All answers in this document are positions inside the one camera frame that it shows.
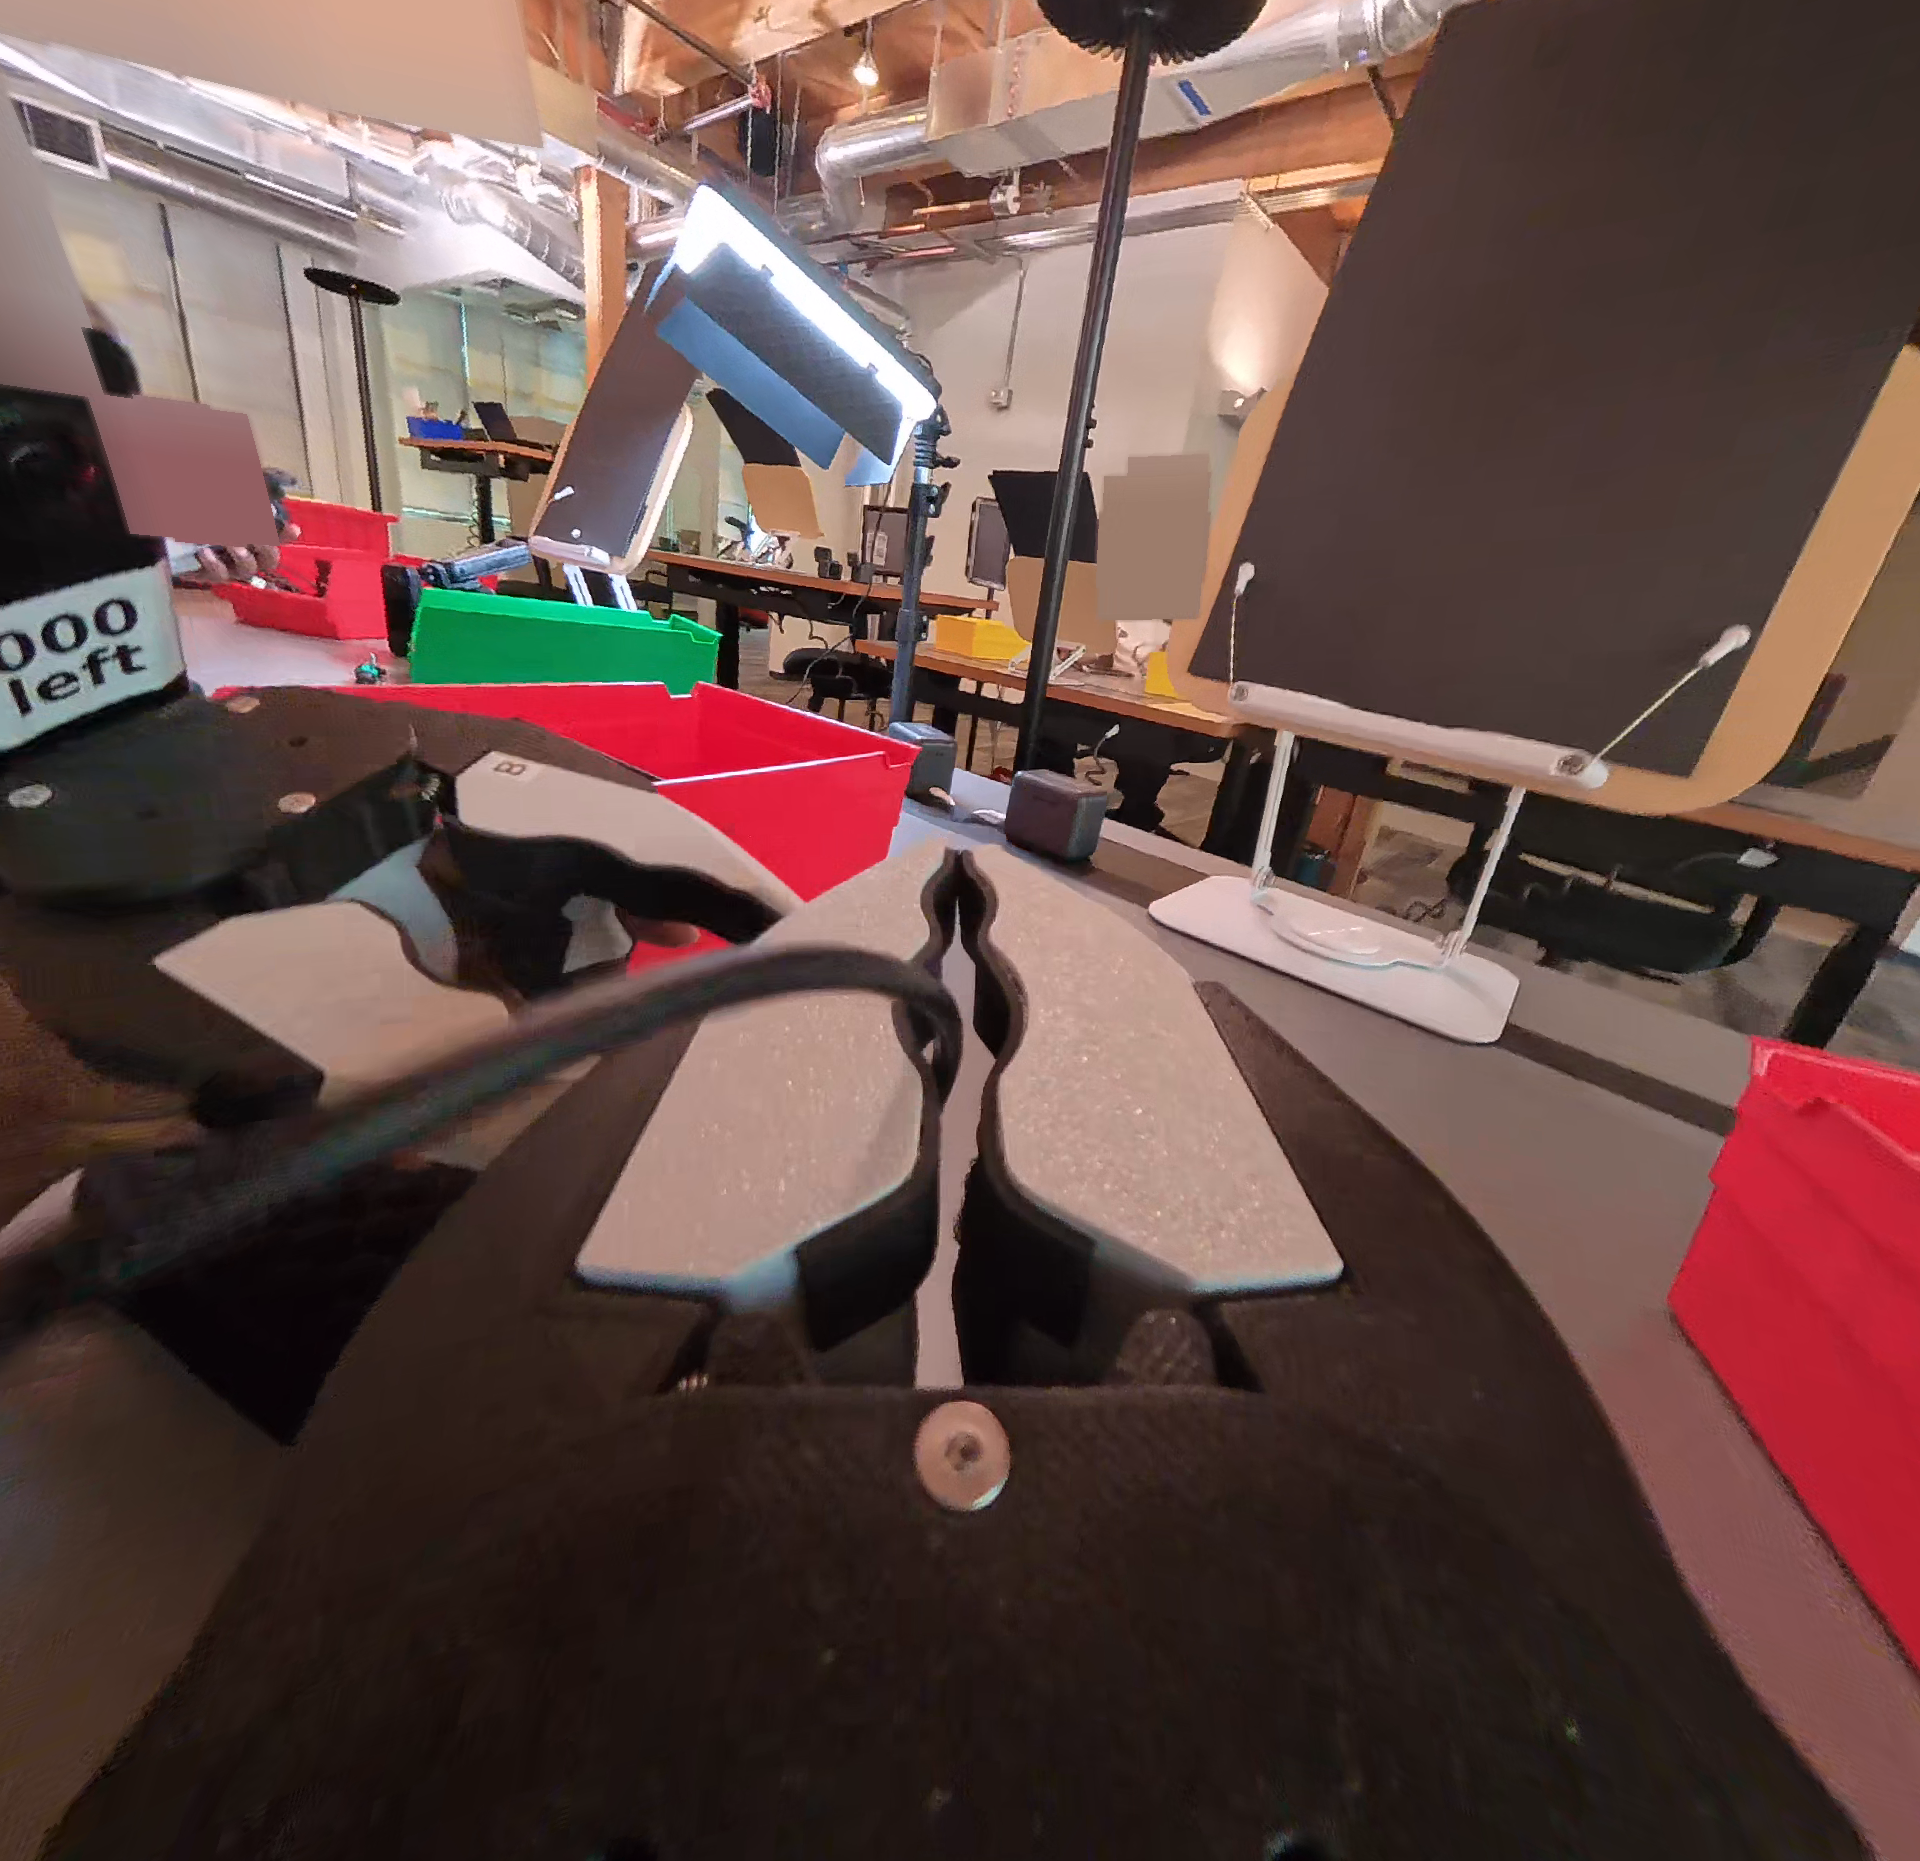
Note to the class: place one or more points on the black floor lamp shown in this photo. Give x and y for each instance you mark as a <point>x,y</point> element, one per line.
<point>366,376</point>

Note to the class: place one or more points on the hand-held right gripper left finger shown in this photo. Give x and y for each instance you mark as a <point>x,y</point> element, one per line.
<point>782,1142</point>

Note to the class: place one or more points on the red plastic bin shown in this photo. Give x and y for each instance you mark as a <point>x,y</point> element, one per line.
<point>341,524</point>
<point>782,796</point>
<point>321,592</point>

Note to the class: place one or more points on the wooden office desk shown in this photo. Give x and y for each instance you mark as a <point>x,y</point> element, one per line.
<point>480,450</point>
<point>1800,843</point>
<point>813,585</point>
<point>1053,690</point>

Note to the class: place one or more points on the black light stand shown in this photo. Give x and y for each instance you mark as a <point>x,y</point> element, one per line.
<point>916,603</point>

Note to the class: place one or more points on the green plastic bin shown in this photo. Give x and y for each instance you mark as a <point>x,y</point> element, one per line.
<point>556,640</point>

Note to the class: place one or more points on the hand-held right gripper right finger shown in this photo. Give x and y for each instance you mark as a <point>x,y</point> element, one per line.
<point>1139,1125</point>

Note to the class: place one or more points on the silver ventilation duct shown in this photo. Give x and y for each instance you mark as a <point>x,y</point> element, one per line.
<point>1053,107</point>

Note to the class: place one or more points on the white flat charger pad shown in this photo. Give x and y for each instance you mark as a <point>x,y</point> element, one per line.
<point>1351,945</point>

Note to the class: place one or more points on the red paper gift bag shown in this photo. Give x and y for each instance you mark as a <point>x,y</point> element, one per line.
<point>1815,1260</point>

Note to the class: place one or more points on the dark panel white rim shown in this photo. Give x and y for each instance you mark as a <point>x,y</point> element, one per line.
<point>623,436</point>

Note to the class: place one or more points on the small grey box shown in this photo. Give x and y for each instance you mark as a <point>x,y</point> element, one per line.
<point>1059,816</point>
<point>917,760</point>

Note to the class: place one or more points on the large black panel tan rim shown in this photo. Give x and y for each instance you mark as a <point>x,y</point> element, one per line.
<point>1575,364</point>

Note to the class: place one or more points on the led light panel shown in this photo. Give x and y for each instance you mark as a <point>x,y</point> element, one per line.
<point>813,331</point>

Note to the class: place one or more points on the black pole round top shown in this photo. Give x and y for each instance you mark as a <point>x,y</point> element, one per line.
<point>1102,315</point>

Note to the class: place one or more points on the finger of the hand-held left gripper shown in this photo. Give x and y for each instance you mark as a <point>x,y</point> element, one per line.
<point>302,991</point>
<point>632,827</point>

